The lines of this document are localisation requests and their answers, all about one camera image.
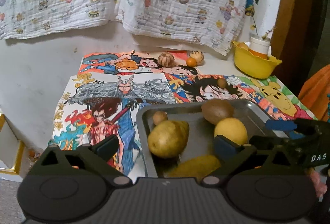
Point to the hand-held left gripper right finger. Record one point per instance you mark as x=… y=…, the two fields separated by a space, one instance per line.
x=226 y=148

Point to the small orange tangerine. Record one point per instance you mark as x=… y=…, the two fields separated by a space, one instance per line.
x=191 y=62

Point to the thin budding twig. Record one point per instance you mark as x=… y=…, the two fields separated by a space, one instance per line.
x=265 y=34

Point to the orange-shirt cartoon drawing sheet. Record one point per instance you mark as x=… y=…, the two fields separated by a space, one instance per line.
x=123 y=64

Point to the metal tray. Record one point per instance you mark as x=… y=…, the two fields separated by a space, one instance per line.
x=194 y=122

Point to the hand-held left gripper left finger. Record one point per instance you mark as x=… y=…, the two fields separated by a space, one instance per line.
x=108 y=146

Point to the yellow lemon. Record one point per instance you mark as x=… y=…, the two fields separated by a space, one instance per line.
x=230 y=131

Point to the person's right hand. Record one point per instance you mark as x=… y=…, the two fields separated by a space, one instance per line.
x=317 y=184

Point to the wooden headboard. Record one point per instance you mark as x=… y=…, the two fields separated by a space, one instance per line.
x=296 y=20

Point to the white jar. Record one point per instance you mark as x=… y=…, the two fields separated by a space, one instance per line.
x=259 y=45

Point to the yellow bear drawing sheet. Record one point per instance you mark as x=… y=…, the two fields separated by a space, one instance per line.
x=275 y=95

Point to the flame figure drawing sheet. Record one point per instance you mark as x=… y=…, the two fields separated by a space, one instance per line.
x=85 y=121

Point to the white yellow-edged box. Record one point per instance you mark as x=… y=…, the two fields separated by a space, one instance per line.
x=7 y=146

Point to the small brown kiwi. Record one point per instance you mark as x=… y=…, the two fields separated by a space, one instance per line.
x=159 y=117
x=221 y=82

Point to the small yellowish round fruit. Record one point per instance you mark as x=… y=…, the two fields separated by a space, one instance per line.
x=242 y=45

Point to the orange cloth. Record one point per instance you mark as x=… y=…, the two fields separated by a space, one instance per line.
x=315 y=90

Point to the yellow plastic bowl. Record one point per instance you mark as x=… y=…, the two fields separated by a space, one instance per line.
x=254 y=65

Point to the pale striped pepino melon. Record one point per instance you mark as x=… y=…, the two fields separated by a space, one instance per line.
x=197 y=56

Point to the brownish striped pepino melon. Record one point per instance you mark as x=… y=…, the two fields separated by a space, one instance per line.
x=166 y=60

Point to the large brown kiwi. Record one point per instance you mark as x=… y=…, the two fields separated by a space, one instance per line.
x=217 y=110

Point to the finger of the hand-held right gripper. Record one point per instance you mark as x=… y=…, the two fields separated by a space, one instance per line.
x=279 y=124
x=268 y=142

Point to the yellow-green pear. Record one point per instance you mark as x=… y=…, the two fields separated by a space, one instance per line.
x=167 y=139
x=197 y=166

